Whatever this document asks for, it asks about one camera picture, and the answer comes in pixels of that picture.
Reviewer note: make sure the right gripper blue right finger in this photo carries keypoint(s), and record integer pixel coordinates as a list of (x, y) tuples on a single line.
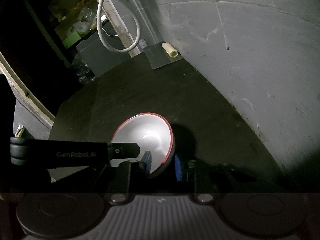
[(178, 168)]

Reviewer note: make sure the green box on shelf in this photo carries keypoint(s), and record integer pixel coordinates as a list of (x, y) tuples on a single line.
[(71, 39)]

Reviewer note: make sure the cleaver with cream handle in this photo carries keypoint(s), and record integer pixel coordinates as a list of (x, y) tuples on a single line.
[(158, 57)]

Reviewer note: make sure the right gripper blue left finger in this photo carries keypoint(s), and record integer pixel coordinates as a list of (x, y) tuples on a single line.
[(146, 162)]

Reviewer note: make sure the white bowl red rim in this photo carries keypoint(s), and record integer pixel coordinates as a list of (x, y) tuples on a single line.
[(151, 132)]

